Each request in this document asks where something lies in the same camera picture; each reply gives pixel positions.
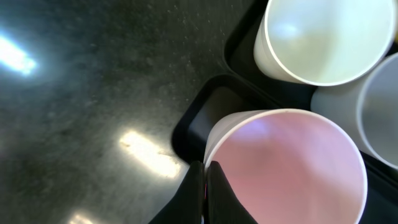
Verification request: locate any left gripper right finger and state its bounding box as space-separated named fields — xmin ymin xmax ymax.
xmin=206 ymin=161 xmax=259 ymax=224

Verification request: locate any grey cup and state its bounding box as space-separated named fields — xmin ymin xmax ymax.
xmin=310 ymin=52 xmax=398 ymax=170

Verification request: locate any black tray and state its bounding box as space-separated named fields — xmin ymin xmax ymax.
xmin=170 ymin=0 xmax=398 ymax=224

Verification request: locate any pink cup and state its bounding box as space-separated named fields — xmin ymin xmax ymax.
xmin=203 ymin=108 xmax=368 ymax=224

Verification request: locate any white cup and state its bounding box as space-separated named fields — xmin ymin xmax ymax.
xmin=253 ymin=0 xmax=398 ymax=87

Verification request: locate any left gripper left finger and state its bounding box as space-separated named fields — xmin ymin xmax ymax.
xmin=148 ymin=161 xmax=206 ymax=224

